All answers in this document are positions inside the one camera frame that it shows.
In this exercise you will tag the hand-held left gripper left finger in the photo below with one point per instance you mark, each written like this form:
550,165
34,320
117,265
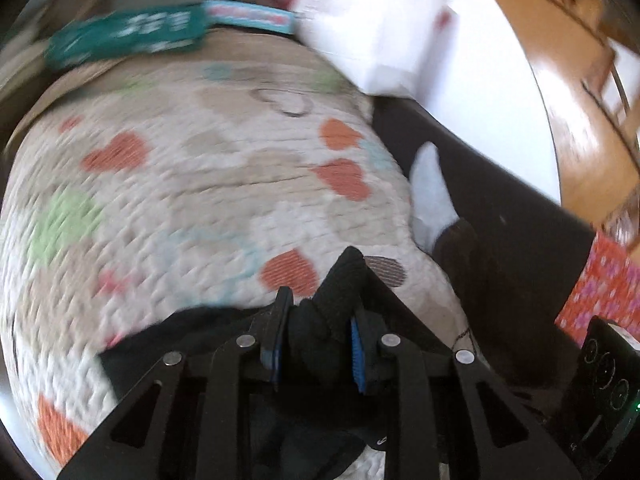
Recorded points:
272,355

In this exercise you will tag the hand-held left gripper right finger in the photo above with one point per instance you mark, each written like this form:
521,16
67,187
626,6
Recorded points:
357,355

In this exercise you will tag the red floral cloth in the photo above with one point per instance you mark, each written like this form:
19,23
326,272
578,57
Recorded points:
607,285

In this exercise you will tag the person's brown trouser leg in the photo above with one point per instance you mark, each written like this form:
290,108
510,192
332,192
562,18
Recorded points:
465,265

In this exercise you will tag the person's white sock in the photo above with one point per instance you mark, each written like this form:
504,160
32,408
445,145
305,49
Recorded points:
432,195

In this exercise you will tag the quilted heart print blanket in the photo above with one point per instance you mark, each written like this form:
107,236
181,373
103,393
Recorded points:
175,185

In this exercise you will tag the light blue flat box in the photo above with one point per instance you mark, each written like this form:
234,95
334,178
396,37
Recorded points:
250,17

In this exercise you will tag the green packet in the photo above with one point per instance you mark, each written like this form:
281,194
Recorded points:
125,35

